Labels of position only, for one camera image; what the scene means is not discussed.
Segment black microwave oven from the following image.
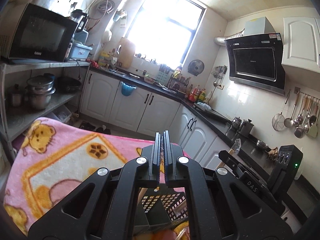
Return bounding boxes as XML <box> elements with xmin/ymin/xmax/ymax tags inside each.
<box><xmin>1</xmin><ymin>3</ymin><xmax>78</xmax><ymax>62</ymax></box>

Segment steel kettle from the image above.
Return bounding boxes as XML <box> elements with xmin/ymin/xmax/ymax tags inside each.
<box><xmin>231</xmin><ymin>117</ymin><xmax>242</xmax><ymax>130</ymax></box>

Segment blue hanging trash bag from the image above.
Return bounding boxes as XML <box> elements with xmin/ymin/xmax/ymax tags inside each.
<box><xmin>121</xmin><ymin>81</ymin><xmax>137</xmax><ymax>96</ymax></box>

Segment blue plastic dish tub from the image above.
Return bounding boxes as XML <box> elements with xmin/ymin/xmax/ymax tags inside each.
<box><xmin>68</xmin><ymin>42</ymin><xmax>93</xmax><ymax>61</ymax></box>

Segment black blender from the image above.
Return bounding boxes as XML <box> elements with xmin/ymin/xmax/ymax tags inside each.
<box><xmin>70</xmin><ymin>9</ymin><xmax>88</xmax><ymax>33</ymax></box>

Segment stacked steel pots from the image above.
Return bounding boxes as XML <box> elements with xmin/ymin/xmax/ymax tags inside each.
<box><xmin>27</xmin><ymin>75</ymin><xmax>56</xmax><ymax>110</ymax></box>

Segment pink cartoon blanket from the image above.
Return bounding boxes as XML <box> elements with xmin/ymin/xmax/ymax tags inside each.
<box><xmin>3</xmin><ymin>116</ymin><xmax>190</xmax><ymax>240</ymax></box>

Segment black range hood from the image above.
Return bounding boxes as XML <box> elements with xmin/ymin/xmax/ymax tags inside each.
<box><xmin>225</xmin><ymin>33</ymin><xmax>286</xmax><ymax>95</ymax></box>

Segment chopsticks pair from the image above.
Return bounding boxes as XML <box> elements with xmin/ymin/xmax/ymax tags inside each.
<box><xmin>175</xmin><ymin>228</ymin><xmax>190</xmax><ymax>240</ymax></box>

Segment dark green utensil basket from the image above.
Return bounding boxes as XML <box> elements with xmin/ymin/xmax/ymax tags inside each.
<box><xmin>133</xmin><ymin>184</ymin><xmax>188</xmax><ymax>235</ymax></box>

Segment wooden cutting board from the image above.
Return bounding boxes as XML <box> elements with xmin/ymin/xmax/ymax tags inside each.
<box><xmin>118</xmin><ymin>37</ymin><xmax>135</xmax><ymax>69</ymax></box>

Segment wire skimmer strainer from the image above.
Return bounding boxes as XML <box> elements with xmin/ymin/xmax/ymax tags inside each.
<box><xmin>272</xmin><ymin>90</ymin><xmax>291</xmax><ymax>132</ymax></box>

